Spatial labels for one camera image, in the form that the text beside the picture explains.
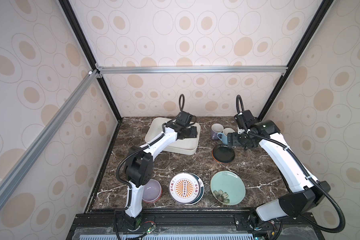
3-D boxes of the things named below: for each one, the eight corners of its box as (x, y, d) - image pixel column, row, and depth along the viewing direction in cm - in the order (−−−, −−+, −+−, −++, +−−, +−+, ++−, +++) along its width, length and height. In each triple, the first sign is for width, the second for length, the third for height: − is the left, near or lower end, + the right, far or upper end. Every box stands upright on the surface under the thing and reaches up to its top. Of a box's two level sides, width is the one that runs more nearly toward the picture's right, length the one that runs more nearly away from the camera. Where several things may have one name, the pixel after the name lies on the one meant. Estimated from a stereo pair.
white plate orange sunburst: (168, 203, 81) (168, 202, 79) (170, 173, 92) (170, 172, 90) (200, 203, 81) (201, 202, 79) (198, 173, 92) (199, 172, 90)
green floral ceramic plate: (212, 204, 81) (213, 203, 79) (208, 172, 93) (209, 171, 91) (248, 204, 81) (249, 203, 79) (240, 172, 93) (241, 171, 91)
